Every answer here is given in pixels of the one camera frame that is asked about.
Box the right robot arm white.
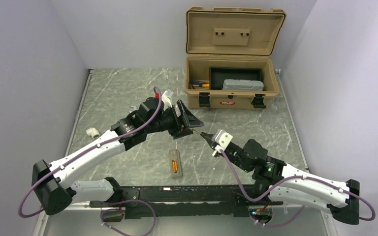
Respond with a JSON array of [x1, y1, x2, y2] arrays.
[[200, 129, 360, 225]]

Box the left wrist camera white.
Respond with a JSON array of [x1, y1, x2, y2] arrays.
[[161, 89, 174, 110]]

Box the grey plastic case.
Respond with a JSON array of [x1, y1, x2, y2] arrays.
[[222, 79, 264, 91]]

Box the aluminium frame rail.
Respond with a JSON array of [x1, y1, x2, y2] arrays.
[[40, 184, 328, 209]]

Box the tan plastic toolbox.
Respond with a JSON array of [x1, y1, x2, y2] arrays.
[[184, 7, 286, 110]]

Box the white PVC elbow fitting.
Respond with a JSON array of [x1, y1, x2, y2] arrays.
[[86, 127, 100, 139]]

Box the silver combination wrench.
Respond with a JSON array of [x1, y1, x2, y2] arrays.
[[128, 106, 138, 115]]

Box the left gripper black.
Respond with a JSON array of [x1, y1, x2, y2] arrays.
[[146, 100, 204, 140]]

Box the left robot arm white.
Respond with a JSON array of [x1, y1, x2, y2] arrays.
[[31, 96, 204, 215]]

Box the yellow-handled tools in toolbox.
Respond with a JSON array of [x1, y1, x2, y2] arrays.
[[189, 80, 210, 89]]

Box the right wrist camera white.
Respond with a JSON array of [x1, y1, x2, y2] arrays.
[[213, 129, 233, 141]]

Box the black tray in toolbox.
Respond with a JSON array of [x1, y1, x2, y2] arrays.
[[209, 66, 264, 90]]

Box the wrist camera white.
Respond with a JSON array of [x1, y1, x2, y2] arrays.
[[161, 89, 174, 110], [213, 129, 233, 141]]

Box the beige remote control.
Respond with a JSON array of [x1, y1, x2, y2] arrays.
[[168, 149, 183, 178]]

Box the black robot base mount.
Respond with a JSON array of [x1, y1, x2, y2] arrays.
[[90, 185, 282, 219]]

